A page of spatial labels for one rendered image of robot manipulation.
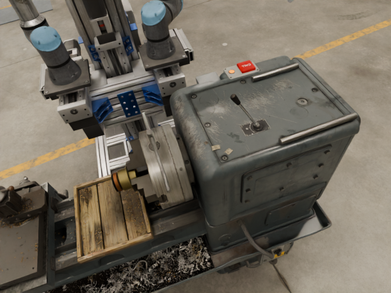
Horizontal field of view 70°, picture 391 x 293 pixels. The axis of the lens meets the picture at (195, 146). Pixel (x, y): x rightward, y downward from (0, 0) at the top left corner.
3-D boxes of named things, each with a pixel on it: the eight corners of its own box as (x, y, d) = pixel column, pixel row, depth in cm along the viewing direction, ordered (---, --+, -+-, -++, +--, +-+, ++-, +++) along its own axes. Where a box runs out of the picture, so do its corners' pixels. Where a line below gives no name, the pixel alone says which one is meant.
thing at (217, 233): (266, 190, 219) (282, 111, 151) (298, 247, 190) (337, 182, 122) (194, 215, 212) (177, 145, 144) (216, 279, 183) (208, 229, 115)
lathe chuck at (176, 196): (167, 152, 132) (155, 109, 106) (188, 213, 116) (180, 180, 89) (149, 158, 131) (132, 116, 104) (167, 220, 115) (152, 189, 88)
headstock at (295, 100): (282, 112, 151) (296, 48, 121) (337, 183, 122) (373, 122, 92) (178, 145, 144) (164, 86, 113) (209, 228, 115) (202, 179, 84)
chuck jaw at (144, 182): (158, 169, 106) (164, 192, 97) (161, 178, 109) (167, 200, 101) (130, 178, 105) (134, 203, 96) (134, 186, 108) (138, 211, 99)
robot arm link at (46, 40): (49, 70, 127) (32, 42, 117) (39, 57, 134) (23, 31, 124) (73, 58, 131) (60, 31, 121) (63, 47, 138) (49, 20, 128)
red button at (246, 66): (249, 63, 118) (249, 59, 117) (255, 71, 115) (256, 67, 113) (236, 67, 118) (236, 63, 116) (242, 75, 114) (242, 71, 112)
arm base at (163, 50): (144, 47, 149) (139, 29, 142) (171, 40, 151) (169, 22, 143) (150, 62, 140) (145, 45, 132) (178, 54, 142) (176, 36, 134)
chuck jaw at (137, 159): (155, 159, 112) (146, 131, 109) (156, 162, 107) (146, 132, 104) (128, 168, 110) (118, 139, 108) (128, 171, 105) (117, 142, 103)
